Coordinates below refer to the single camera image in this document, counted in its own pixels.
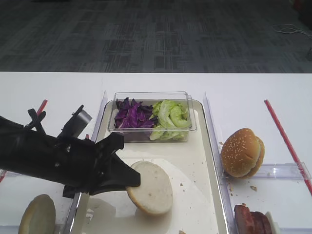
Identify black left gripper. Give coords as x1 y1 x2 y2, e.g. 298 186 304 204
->
58 105 141 198

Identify bun slice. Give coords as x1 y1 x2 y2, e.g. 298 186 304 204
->
18 194 56 234
126 160 173 216

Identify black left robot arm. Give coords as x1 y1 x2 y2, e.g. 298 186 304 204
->
0 107 141 198

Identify green lettuce leaves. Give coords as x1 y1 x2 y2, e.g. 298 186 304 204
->
150 100 191 141

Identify brown meat patty stack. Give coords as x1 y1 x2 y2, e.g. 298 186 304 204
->
234 205 273 234

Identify purple cabbage leaves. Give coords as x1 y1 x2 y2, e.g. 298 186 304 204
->
114 97 158 129

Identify clear plastic salad container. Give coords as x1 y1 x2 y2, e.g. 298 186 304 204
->
107 91 197 143

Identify clear left long divider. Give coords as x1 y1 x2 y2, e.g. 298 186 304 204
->
91 90 107 143

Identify white metal tray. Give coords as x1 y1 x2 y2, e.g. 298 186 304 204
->
72 101 228 234

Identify front sesame bun top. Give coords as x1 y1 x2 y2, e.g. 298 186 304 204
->
221 128 261 177

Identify sesame bun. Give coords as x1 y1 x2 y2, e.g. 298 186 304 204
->
245 136 266 180
221 128 261 177

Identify rear sesame bun top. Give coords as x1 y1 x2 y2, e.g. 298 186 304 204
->
245 136 266 180

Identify white patty pusher block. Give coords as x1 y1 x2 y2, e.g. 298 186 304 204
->
265 212 281 234

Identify clear right patty track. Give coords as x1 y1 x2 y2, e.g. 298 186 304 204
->
276 228 312 234

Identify clear right bun track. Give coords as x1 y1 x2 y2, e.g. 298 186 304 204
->
220 162 312 181

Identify left red rail strip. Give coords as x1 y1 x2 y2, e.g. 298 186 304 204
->
0 99 48 182

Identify red rail strip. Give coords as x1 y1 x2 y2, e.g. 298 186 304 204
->
0 99 48 182
264 99 312 194

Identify right red rail strip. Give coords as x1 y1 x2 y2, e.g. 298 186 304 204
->
264 99 312 194

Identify white cable on floor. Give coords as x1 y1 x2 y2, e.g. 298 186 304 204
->
272 23 312 38

